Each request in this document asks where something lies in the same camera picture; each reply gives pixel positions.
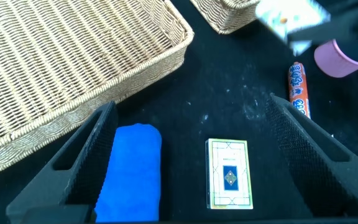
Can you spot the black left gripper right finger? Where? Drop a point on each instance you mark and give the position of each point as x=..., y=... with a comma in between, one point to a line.
x=315, y=168

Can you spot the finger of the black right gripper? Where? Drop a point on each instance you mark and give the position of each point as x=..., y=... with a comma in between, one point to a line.
x=328, y=29

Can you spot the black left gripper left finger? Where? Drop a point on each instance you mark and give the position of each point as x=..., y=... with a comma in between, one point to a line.
x=85, y=165

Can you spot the white box with green label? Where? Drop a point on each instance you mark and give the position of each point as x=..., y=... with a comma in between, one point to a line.
x=275, y=15

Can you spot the orange packaged sausage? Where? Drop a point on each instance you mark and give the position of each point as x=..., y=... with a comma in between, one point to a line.
x=297, y=87

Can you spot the blue towel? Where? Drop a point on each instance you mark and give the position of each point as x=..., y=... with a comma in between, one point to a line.
x=132, y=174

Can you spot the playing card box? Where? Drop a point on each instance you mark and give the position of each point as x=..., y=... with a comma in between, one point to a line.
x=228, y=174

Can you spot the black table cloth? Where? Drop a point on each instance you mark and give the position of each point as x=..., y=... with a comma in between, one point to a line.
x=222, y=93

